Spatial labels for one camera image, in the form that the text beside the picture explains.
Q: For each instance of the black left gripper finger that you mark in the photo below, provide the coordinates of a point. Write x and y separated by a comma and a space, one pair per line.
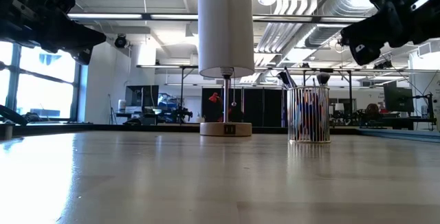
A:
80, 35
82, 56

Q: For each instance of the fluffy grey powder brush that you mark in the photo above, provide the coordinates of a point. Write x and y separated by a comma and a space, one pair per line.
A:
323, 78

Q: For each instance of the black flat-head makeup brush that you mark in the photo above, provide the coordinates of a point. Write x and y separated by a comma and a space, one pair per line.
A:
284, 79

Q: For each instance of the long ceiling light bar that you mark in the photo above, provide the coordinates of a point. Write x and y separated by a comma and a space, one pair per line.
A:
103, 16

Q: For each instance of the black ceiling spotlight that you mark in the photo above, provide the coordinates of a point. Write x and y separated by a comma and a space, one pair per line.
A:
120, 41

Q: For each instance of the white container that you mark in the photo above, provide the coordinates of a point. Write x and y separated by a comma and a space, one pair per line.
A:
122, 106

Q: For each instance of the black computer monitor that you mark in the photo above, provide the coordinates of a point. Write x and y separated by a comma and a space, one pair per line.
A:
141, 95
398, 97

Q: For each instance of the person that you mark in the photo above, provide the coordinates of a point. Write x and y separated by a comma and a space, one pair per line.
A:
372, 110

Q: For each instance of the black background robot arms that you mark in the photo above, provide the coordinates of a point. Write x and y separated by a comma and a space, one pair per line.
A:
350, 118

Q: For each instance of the black slanted strut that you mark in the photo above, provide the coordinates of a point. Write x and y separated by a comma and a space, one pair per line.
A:
12, 115

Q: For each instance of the blue mat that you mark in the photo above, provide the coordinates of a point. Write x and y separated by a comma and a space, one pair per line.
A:
402, 134

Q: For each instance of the clear ribbed brush holder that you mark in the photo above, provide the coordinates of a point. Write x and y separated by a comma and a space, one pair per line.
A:
308, 131

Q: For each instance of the black tripod device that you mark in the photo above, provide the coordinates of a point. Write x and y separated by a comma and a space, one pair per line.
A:
182, 114

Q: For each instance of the black partition panels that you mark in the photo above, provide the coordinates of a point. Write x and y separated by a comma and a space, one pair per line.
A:
261, 107

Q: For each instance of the small red object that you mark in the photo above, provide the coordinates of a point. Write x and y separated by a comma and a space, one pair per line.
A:
214, 97

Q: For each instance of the white shade wooden table lamp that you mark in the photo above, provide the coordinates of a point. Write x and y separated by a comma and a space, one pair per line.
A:
225, 24

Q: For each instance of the silver ventilation duct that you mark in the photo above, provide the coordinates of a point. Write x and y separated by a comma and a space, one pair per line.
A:
326, 0

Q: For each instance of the dark window frame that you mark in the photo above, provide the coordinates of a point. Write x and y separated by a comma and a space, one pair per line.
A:
13, 79

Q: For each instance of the black aluminium table frame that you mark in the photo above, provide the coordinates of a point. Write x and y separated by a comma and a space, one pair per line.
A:
68, 128

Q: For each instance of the black background rig frame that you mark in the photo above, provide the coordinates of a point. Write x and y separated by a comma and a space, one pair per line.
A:
181, 90

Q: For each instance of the short grey post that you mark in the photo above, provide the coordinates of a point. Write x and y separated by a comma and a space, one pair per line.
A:
8, 131

